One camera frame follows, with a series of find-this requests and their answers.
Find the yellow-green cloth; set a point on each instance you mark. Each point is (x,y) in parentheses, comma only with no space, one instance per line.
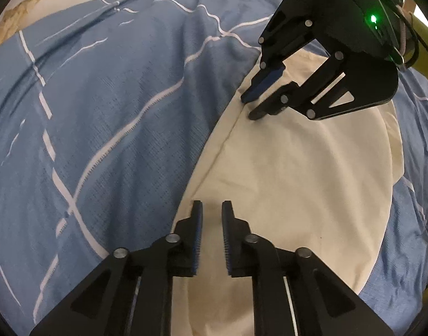
(426,38)

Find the white pillow with tan print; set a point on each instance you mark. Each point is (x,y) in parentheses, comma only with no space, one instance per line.
(14,24)

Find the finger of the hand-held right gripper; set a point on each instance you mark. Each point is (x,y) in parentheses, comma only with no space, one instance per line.
(261,84)
(305,101)

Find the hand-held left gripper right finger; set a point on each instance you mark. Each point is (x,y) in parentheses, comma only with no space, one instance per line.
(226,231)

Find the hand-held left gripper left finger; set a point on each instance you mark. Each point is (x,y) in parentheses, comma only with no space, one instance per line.
(198,231)

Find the cream pants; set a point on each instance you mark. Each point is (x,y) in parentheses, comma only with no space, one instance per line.
(291,182)

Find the blue blanket with white lines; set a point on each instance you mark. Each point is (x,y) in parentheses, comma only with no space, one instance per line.
(95,112)

